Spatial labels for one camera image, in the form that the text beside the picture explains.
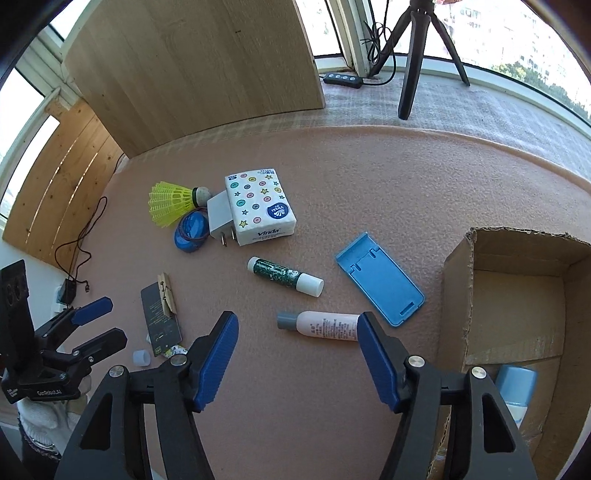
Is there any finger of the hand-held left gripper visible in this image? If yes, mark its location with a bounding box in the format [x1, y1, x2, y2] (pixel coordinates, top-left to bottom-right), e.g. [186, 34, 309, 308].
[32, 298, 114, 352]
[43, 329, 129, 374]

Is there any purple hair tie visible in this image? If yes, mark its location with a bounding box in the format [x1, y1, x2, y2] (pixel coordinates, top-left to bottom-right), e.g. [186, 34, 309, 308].
[178, 209, 208, 241]

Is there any cardboard box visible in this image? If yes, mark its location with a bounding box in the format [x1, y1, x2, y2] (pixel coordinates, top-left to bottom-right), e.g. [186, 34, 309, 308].
[427, 227, 591, 480]

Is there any thin black floor cable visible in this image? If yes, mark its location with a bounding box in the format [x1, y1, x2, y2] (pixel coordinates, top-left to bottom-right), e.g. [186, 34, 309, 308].
[54, 196, 109, 296]

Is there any white charger plug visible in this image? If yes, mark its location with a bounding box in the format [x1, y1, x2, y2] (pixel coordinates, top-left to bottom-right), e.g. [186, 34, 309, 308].
[206, 189, 239, 247]

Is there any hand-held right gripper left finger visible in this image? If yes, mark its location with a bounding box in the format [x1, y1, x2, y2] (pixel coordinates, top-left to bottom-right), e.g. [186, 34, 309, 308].
[54, 311, 240, 480]

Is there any wooden clothespin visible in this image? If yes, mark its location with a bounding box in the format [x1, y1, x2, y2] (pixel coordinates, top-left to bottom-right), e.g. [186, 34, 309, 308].
[157, 272, 178, 318]

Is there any person's left forearm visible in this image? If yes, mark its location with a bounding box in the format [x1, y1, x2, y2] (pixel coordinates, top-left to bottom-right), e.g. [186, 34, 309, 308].
[0, 429, 65, 480]

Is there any black tripod cable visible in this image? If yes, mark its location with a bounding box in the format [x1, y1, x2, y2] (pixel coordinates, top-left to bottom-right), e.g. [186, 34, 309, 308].
[360, 0, 398, 86]

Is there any yellow plastic shuttlecock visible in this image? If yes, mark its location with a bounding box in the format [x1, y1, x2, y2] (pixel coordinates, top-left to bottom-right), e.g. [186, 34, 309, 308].
[148, 181, 212, 229]

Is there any blue round disc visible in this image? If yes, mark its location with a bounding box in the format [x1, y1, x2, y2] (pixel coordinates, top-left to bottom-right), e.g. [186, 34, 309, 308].
[174, 210, 209, 254]

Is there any checked beige cloth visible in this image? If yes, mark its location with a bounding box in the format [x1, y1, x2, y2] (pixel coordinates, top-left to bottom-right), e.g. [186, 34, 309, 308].
[124, 74, 591, 185]

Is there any black power strip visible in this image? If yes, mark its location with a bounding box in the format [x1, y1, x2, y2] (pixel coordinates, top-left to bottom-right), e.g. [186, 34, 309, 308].
[322, 71, 365, 87]

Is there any dark paper card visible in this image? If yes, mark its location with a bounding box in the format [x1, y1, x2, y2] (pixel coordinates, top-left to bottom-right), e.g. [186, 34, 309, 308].
[141, 283, 182, 357]

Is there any slatted wooden panel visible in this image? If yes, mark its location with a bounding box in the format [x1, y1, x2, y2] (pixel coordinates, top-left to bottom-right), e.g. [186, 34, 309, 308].
[2, 99, 125, 273]

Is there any person's left hand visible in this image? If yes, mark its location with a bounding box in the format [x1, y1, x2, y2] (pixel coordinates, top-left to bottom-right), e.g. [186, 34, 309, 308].
[17, 373, 94, 446]

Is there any patterned tissue pack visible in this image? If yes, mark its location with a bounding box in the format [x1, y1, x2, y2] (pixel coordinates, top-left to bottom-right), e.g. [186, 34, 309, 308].
[224, 169, 297, 245]

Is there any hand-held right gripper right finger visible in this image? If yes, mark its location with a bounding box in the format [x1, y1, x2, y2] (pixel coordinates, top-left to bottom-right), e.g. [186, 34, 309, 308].
[356, 312, 539, 480]

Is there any blue phone stand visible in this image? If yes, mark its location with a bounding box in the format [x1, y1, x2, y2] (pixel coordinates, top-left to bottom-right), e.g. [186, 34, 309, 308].
[335, 232, 426, 328]

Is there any green patterned stick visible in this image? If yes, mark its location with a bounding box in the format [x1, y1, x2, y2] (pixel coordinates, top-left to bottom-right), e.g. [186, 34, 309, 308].
[247, 257, 325, 297]

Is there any light wooden board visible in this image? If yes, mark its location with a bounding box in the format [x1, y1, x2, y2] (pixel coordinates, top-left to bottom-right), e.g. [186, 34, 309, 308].
[65, 0, 326, 158]

